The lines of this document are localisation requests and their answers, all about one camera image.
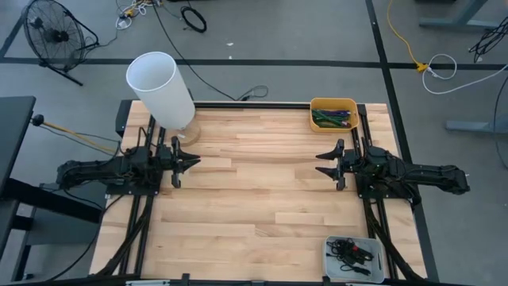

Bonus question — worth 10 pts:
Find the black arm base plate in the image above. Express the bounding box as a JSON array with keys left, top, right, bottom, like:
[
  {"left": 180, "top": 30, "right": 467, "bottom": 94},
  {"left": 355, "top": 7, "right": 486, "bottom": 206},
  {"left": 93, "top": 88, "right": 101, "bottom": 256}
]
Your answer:
[
  {"left": 354, "top": 170, "right": 416, "bottom": 200},
  {"left": 105, "top": 180, "right": 164, "bottom": 196}
]

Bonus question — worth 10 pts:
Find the long black power cable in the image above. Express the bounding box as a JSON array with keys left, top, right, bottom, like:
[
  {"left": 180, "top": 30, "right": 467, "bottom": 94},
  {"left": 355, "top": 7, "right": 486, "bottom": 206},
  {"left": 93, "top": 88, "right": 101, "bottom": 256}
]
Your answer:
[{"left": 152, "top": 0, "right": 270, "bottom": 102}]

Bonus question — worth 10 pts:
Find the white cylindrical table lamp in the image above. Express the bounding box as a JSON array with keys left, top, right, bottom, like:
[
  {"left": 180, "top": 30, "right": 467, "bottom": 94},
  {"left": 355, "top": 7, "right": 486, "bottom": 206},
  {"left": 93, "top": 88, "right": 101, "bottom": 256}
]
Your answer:
[{"left": 125, "top": 50, "right": 202, "bottom": 147}]

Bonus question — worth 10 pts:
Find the black corner bracket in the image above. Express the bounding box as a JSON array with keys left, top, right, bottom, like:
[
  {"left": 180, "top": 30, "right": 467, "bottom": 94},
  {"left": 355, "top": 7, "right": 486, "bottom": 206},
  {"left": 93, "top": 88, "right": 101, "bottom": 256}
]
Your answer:
[{"left": 114, "top": 99, "right": 134, "bottom": 138}]

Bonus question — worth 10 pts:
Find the black floor fan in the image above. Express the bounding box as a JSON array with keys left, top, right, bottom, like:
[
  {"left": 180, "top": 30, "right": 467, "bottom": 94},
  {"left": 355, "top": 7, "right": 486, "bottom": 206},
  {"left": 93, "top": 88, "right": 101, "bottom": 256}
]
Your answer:
[{"left": 21, "top": 0, "right": 100, "bottom": 87}]

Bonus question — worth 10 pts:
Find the white and yellow cable bundle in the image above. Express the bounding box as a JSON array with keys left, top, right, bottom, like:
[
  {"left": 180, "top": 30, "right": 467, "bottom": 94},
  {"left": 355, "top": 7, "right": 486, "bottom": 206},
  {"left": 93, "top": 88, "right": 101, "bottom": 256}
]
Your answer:
[{"left": 114, "top": 0, "right": 162, "bottom": 31}]

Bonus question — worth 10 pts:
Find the black side desk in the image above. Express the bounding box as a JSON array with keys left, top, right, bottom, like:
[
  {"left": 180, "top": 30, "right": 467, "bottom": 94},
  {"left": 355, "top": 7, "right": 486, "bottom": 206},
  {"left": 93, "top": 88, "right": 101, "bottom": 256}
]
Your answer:
[{"left": 0, "top": 95, "right": 103, "bottom": 284}]

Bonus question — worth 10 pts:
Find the grey desk foot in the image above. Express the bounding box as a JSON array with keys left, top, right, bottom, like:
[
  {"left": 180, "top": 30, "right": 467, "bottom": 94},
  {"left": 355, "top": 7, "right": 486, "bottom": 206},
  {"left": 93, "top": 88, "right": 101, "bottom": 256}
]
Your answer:
[{"left": 444, "top": 118, "right": 508, "bottom": 135}]

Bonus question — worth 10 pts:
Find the yellow plastic bin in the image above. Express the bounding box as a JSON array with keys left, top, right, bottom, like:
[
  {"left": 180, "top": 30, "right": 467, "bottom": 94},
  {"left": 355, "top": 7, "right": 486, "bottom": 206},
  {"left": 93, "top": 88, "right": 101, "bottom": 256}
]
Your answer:
[{"left": 309, "top": 97, "right": 360, "bottom": 134}]

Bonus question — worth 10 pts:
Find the coiled black cable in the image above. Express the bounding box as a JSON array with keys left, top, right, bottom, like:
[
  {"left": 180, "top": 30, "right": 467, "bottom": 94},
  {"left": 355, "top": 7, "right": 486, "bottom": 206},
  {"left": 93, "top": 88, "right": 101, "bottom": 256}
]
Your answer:
[{"left": 180, "top": 6, "right": 208, "bottom": 34}]

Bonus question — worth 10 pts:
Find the yellow extension cord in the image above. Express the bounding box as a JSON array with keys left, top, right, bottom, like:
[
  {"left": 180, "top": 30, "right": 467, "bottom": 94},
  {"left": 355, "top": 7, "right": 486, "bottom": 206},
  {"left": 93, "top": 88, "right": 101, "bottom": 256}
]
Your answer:
[{"left": 387, "top": 0, "right": 430, "bottom": 74}]

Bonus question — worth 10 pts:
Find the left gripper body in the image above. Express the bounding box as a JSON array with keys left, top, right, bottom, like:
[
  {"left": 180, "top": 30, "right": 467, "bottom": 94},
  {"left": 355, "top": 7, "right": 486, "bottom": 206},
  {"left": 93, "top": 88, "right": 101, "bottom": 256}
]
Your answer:
[{"left": 158, "top": 136, "right": 183, "bottom": 189}]

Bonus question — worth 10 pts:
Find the grey plastic tray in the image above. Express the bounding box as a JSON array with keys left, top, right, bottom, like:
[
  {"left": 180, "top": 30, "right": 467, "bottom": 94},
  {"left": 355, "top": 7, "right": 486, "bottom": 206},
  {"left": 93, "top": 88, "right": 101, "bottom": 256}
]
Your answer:
[{"left": 321, "top": 234, "right": 387, "bottom": 284}]

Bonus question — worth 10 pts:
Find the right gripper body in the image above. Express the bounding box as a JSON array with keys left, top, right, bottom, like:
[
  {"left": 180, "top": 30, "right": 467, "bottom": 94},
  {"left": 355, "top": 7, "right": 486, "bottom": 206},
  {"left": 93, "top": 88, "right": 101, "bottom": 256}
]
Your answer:
[{"left": 335, "top": 138, "right": 361, "bottom": 192}]

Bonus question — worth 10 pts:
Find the wooden stick with black knob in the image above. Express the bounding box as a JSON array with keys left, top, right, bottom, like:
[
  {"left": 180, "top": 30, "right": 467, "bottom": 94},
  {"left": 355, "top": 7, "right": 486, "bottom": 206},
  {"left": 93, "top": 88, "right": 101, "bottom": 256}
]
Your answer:
[{"left": 30, "top": 114, "right": 120, "bottom": 154}]

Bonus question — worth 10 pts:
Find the grey desk frame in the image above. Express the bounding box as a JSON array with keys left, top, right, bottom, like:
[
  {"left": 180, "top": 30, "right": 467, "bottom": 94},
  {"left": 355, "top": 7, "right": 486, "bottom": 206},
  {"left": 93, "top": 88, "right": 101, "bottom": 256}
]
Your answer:
[{"left": 418, "top": 0, "right": 508, "bottom": 33}]

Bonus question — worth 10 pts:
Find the black table frame rail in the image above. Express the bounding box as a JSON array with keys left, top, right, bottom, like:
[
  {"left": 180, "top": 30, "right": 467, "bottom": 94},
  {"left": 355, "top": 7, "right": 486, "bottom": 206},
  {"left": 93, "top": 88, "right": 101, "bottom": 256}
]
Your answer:
[
  {"left": 133, "top": 126, "right": 167, "bottom": 276},
  {"left": 351, "top": 126, "right": 384, "bottom": 242},
  {"left": 358, "top": 103, "right": 400, "bottom": 280},
  {"left": 89, "top": 272, "right": 441, "bottom": 286},
  {"left": 117, "top": 114, "right": 156, "bottom": 276},
  {"left": 193, "top": 101, "right": 313, "bottom": 110}
]

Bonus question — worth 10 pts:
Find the white power cable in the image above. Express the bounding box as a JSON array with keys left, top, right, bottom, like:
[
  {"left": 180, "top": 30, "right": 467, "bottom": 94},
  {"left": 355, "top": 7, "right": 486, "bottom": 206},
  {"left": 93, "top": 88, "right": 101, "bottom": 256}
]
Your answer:
[{"left": 421, "top": 53, "right": 508, "bottom": 96}]

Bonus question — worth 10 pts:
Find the black cable with red band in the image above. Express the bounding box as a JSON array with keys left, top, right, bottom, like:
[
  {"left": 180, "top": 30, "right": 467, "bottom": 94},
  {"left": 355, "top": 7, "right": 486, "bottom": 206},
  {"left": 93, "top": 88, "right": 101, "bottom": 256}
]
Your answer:
[{"left": 337, "top": 239, "right": 375, "bottom": 261}]

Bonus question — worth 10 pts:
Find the bunch of black cables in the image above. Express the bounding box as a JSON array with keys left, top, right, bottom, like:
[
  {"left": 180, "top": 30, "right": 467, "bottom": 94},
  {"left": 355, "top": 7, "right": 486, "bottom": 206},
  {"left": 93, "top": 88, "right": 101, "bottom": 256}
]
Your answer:
[{"left": 468, "top": 17, "right": 508, "bottom": 64}]

